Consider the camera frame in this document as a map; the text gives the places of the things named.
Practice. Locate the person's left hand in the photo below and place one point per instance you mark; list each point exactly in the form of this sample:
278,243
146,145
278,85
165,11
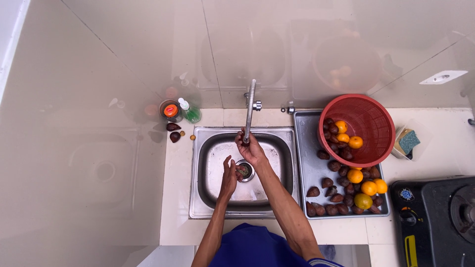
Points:
228,181

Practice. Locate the person's right hand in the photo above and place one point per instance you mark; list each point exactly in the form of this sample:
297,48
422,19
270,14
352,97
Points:
252,152

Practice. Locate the person's left fingers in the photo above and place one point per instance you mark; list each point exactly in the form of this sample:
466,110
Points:
227,163

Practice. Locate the flexible metal faucet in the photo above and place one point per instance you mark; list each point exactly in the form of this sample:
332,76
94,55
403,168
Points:
251,104

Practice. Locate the metal sink drain strainer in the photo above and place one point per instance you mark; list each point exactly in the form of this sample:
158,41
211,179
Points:
246,171

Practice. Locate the stainless steel sink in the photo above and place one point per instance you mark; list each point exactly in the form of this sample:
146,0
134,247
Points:
282,167

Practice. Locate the dark scaly snake fruit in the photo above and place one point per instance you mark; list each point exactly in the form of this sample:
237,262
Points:
174,137
173,126

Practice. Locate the green dish soap bottle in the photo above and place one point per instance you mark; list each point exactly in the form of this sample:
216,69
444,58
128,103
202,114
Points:
192,113

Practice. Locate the jar with orange lid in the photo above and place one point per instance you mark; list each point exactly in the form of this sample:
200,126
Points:
170,110

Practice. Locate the metal tray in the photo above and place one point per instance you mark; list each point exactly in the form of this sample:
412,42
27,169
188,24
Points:
310,129

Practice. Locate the person's blue shirt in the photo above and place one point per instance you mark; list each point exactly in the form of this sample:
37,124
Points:
256,248

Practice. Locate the heap of brown snake fruits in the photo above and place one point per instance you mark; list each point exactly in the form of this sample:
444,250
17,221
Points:
331,209
333,129

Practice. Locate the orange citrus fruit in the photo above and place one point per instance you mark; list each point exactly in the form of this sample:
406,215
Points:
355,176
343,138
369,188
381,185
341,126
355,142

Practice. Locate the greenish yellow citrus fruit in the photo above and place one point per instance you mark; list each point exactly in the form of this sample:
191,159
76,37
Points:
363,201

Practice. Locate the red plastic basket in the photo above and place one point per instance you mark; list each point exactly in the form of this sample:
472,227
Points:
367,115

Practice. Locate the green scouring sponge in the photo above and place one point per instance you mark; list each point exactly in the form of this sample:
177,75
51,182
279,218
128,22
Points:
409,141

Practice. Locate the clear plastic sponge container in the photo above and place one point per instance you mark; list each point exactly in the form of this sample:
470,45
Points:
423,137

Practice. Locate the black gas stove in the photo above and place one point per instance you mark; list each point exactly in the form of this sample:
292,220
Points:
434,222

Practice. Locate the small metal wall valve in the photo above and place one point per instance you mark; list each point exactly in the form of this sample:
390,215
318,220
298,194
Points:
290,110

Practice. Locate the white wall plate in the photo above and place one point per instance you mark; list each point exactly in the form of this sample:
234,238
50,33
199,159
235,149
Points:
443,77

